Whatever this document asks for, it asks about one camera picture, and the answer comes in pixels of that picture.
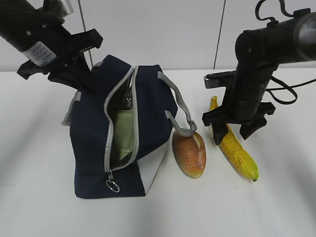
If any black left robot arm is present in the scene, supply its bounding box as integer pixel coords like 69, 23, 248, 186
0, 0, 103, 92

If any navy blue lunch bag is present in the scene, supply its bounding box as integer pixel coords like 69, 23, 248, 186
62, 55, 197, 199

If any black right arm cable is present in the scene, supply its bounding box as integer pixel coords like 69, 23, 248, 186
255, 0, 316, 106

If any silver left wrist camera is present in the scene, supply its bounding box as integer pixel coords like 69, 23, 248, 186
57, 0, 74, 18

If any yellow banana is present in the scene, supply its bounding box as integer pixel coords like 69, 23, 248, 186
209, 96, 259, 183

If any bread roll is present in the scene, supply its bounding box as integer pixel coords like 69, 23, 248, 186
172, 131, 206, 178

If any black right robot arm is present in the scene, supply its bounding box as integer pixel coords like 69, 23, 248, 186
202, 8, 316, 145

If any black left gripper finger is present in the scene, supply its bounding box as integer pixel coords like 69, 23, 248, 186
71, 53, 98, 92
48, 68, 81, 90

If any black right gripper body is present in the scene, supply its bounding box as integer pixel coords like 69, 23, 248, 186
202, 101, 276, 126

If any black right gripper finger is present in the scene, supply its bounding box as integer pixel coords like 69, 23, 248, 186
239, 117, 267, 140
211, 122, 229, 145

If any green lidded glass container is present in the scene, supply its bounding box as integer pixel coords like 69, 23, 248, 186
111, 110, 134, 161

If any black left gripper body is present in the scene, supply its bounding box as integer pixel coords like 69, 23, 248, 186
17, 29, 103, 79

